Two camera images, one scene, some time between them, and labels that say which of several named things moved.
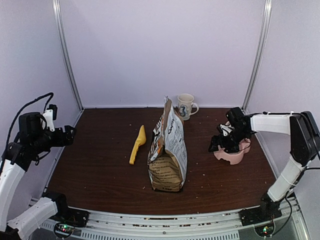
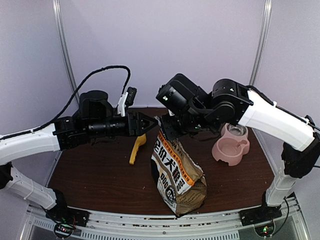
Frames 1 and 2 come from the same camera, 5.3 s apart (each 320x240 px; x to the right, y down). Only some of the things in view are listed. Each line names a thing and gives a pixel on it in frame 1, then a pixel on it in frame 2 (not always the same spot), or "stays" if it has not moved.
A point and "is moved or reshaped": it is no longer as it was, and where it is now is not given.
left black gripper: x=69 y=139 to x=138 y=127
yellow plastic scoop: x=140 y=141 stays
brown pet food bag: x=167 y=158 is moved or reshaped
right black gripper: x=215 y=140 to x=171 y=133
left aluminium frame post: x=60 y=31 stays
